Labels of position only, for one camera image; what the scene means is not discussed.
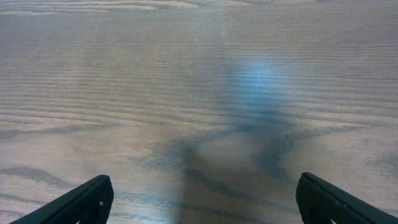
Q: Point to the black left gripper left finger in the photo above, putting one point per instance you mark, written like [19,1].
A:
[89,203]

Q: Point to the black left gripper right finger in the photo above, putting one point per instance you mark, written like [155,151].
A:
[321,202]

